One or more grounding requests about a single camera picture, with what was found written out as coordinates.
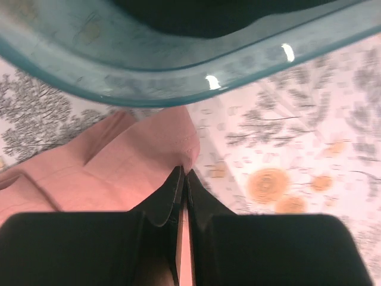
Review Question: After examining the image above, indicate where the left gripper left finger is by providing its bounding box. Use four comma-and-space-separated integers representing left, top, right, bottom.
1, 167, 185, 285

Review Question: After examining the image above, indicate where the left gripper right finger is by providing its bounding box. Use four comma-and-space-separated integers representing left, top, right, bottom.
186, 172, 372, 285

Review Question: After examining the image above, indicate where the pink t shirt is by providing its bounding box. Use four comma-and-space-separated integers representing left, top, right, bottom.
0, 107, 201, 286

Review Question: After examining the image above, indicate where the floral table mat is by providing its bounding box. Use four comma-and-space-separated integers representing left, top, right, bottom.
1, 36, 380, 285

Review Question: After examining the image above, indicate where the teal plastic basket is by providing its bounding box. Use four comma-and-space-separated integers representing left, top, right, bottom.
1, 1, 380, 107

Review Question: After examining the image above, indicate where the black t shirt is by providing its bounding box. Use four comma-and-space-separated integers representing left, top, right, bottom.
113, 0, 328, 39

